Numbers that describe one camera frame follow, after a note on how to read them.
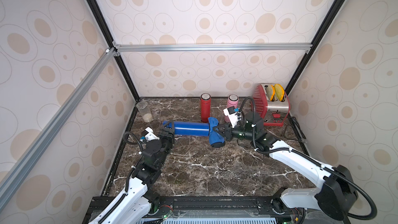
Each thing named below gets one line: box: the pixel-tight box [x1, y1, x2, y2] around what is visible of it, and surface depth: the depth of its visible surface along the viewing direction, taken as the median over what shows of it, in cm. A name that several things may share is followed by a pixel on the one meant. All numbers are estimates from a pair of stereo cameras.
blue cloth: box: [207, 116, 225, 146], surface depth 73 cm
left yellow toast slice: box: [265, 85, 276, 102], surface depth 99 cm
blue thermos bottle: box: [162, 120, 210, 137], surface depth 72 cm
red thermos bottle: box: [200, 92, 211, 123], surface depth 95 cm
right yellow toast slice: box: [274, 83, 285, 102], surface depth 99 cm
